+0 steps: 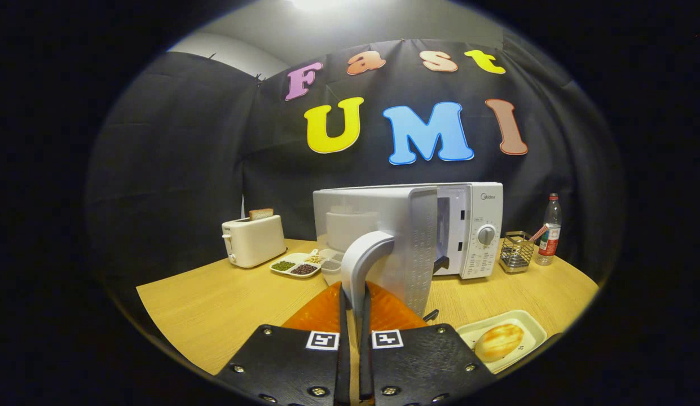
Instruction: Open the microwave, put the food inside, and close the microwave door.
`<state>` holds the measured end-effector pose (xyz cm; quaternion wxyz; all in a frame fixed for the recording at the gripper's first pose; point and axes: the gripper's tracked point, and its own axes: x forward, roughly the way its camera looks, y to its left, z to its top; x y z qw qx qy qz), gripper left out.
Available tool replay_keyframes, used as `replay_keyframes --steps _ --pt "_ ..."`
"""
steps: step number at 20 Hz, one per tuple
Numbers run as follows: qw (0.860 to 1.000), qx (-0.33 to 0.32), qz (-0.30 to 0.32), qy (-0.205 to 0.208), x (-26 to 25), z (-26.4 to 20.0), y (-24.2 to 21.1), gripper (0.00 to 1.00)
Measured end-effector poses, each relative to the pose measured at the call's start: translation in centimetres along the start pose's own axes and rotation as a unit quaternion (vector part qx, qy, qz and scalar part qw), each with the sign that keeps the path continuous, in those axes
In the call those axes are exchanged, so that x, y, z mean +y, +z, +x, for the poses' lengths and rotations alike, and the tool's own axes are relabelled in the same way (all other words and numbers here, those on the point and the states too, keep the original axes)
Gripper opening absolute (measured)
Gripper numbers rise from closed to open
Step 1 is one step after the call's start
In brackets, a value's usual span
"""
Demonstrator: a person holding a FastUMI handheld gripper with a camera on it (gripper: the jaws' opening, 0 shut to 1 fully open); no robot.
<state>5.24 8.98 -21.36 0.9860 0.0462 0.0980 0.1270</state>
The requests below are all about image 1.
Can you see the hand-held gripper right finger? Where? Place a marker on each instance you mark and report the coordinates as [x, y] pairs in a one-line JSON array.
[[365, 366]]

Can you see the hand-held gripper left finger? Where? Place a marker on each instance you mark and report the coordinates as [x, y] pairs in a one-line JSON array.
[[344, 366]]

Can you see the white microwave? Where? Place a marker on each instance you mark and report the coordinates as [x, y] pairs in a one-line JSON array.
[[406, 248]]

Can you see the golden bread bun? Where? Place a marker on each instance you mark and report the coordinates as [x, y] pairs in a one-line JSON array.
[[499, 341]]

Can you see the white divided dish with beans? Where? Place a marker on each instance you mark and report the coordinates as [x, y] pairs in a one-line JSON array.
[[296, 265]]

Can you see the white toaster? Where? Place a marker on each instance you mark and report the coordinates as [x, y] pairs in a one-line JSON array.
[[256, 242]]

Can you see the cream rectangular plate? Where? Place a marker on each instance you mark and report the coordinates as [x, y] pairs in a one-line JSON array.
[[531, 332]]

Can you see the toast slice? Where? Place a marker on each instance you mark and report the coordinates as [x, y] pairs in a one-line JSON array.
[[261, 213]]

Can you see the red striped straw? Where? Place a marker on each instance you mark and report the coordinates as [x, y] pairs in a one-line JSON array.
[[538, 233]]

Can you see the clear bottle with red label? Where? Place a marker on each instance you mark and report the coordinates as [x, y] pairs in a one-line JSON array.
[[550, 237]]

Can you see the black backdrop cloth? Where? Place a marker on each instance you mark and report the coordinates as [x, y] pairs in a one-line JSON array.
[[169, 169]]

